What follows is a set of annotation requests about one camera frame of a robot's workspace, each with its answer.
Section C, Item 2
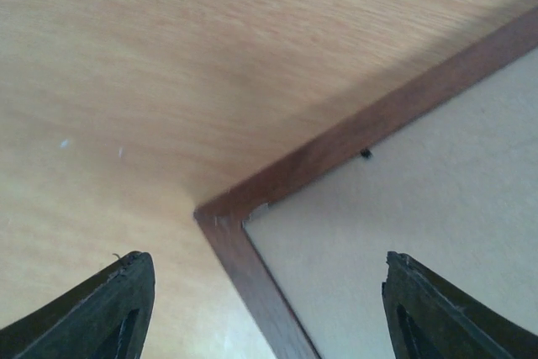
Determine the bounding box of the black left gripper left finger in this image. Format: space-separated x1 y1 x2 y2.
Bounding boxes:
1 251 156 358

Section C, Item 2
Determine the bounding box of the brown wooden picture frame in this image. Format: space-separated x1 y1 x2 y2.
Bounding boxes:
193 8 537 358

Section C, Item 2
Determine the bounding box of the brown frame backing board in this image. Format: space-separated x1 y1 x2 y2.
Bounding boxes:
245 52 537 358

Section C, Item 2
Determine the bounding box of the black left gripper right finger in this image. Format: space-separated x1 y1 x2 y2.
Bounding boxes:
382 251 537 358

